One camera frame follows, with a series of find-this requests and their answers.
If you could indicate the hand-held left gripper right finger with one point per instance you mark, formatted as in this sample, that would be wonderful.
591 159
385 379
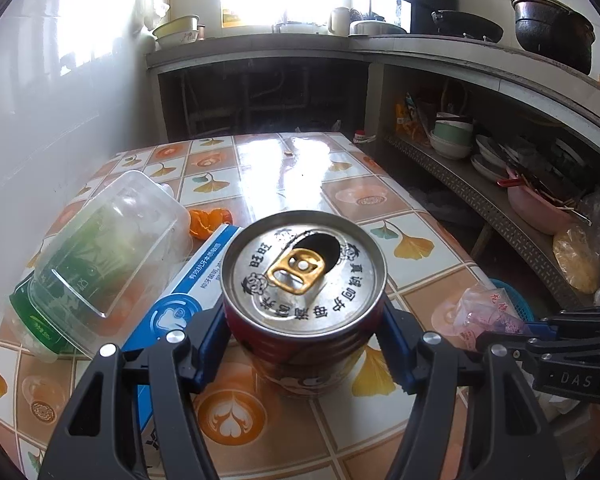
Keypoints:
392 340

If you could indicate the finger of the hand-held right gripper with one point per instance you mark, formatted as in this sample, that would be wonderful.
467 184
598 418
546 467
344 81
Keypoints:
537 331

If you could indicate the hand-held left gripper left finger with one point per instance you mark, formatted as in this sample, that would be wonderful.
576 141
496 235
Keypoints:
214 332

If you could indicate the blue plastic basket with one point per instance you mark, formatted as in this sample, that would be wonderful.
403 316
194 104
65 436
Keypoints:
517 305

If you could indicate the clear red-print wrapper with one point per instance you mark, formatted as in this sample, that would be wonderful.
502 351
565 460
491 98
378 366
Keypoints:
480 312

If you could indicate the red drink can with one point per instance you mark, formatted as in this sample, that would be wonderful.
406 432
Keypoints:
280 310

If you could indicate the blue white carton box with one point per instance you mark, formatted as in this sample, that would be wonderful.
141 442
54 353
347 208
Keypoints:
200 270

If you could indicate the yellow food bag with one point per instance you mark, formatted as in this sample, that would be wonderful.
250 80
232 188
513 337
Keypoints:
577 260

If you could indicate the orange peel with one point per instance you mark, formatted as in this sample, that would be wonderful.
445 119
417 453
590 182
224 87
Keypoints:
205 222

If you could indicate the clear plastic container green lid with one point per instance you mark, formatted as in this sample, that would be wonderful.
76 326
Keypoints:
110 250

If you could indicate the clear plastic bag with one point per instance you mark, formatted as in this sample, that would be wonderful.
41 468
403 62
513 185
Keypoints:
597 210

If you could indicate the grey patterned-edge shelf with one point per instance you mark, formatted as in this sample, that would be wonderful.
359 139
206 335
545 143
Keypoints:
485 200

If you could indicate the stack of plates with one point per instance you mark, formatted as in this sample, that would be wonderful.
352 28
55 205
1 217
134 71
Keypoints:
490 160

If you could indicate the red cap jar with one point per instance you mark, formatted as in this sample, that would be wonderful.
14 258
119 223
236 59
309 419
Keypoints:
362 137

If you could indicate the green bowl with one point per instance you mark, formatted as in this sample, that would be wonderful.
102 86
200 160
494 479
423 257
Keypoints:
450 135

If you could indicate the orange snack packets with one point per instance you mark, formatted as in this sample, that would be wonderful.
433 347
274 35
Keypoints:
407 117

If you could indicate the concrete kitchen counter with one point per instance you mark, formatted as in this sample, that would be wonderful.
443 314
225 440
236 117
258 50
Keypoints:
280 45

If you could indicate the black cooking pot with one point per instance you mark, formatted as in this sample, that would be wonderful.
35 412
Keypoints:
550 35

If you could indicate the copper cup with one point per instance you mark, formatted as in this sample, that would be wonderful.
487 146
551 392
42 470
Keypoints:
201 32

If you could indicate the metal basin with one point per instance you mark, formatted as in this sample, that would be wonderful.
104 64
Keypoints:
375 28

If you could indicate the black wok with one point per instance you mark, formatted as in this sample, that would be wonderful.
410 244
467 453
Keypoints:
470 25

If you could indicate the yellow box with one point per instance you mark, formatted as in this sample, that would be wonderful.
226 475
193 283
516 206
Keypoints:
236 18

